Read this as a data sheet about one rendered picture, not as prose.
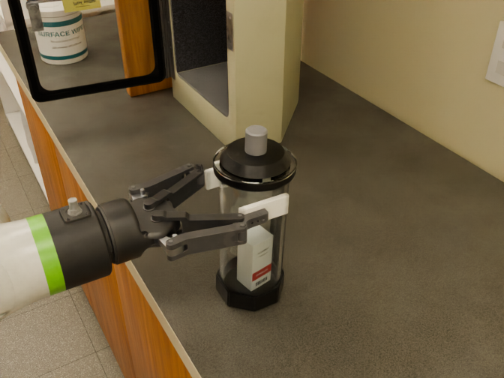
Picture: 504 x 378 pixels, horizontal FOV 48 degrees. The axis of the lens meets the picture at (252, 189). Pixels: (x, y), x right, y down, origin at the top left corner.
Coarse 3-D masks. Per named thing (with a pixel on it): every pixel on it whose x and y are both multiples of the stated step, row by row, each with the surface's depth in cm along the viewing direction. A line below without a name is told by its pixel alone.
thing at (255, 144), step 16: (256, 128) 70; (240, 144) 73; (256, 144) 69; (272, 144) 73; (224, 160) 71; (240, 160) 69; (256, 160) 69; (272, 160) 70; (288, 160) 71; (240, 176) 69; (256, 176) 68; (272, 176) 69
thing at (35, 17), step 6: (30, 6) 111; (36, 6) 112; (30, 12) 112; (36, 12) 112; (30, 18) 113; (36, 18) 113; (36, 24) 114; (42, 24) 114; (36, 30) 114; (42, 30) 115
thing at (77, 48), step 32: (32, 0) 112; (64, 0) 115; (96, 0) 117; (128, 0) 120; (32, 32) 116; (64, 32) 118; (96, 32) 121; (128, 32) 124; (64, 64) 122; (96, 64) 125; (128, 64) 128
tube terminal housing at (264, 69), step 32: (256, 0) 99; (288, 0) 104; (256, 32) 103; (288, 32) 109; (256, 64) 106; (288, 64) 114; (192, 96) 127; (256, 96) 110; (288, 96) 120; (224, 128) 117
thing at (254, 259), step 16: (224, 176) 69; (288, 176) 70; (224, 192) 72; (240, 192) 70; (256, 192) 70; (272, 192) 70; (224, 208) 73; (272, 224) 73; (256, 240) 74; (272, 240) 75; (224, 256) 78; (240, 256) 76; (256, 256) 76; (272, 256) 77; (224, 272) 80; (240, 272) 77; (256, 272) 77; (272, 272) 79; (240, 288) 79; (256, 288) 79; (272, 288) 81
